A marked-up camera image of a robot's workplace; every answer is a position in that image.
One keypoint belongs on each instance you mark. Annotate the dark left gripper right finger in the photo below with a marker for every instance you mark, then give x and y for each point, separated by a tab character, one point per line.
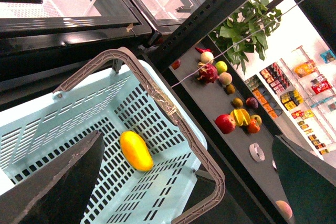
308	182

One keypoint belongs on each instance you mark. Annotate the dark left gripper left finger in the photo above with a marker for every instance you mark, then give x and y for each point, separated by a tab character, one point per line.
60	191

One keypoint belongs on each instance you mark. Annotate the yellow mango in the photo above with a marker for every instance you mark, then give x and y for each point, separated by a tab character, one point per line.
135	151

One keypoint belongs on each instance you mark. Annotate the light blue plastic basket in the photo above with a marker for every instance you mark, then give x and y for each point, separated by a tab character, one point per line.
36	132

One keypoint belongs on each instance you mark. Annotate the grey taped basket handle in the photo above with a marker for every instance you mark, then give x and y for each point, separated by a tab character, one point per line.
171	110

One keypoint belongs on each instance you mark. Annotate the pale peach at edge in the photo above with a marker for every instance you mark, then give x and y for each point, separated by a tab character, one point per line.
285	209

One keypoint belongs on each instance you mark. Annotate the white foam fruit net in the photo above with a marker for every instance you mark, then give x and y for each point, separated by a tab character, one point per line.
274	165

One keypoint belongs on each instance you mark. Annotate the white tape roll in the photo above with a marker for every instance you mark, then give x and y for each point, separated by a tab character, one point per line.
256	152

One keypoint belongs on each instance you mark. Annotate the orange persimmon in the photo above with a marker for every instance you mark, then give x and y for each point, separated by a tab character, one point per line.
253	127

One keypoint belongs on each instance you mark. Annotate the red yellow small apple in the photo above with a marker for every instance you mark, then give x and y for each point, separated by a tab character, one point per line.
257	118

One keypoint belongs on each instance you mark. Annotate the yellow starfruit front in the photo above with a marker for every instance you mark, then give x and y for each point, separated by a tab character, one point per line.
238	117

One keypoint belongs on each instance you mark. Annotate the white product shelf right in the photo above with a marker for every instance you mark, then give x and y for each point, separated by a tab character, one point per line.
302	87

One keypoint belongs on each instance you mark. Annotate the purple passion fruit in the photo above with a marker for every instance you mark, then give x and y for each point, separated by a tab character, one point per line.
252	103

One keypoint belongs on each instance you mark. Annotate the red apple on shelf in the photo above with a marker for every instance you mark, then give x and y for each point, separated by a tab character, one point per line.
225	123

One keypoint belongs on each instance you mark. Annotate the brown kiwi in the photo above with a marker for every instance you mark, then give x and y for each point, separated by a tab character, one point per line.
237	103
230	89

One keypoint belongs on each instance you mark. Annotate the beige peach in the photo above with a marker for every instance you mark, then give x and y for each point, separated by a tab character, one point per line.
225	78

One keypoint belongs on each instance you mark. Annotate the green apple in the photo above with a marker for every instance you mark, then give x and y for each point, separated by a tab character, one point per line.
221	67

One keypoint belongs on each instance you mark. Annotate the pink dragon fruit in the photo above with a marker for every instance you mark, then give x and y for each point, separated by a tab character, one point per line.
207	73

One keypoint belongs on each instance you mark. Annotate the white round fruit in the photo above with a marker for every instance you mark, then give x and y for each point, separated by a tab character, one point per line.
206	57

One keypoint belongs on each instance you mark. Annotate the green potted plant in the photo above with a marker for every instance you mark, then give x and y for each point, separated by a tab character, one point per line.
246	31

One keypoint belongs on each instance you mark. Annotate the red chili pepper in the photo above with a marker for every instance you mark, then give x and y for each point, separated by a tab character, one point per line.
202	50

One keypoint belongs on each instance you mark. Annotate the glass top freezer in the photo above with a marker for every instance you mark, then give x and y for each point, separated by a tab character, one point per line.
33	25

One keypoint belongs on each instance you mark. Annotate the black metal shelf frame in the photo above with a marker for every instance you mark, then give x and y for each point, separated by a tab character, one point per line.
252	188

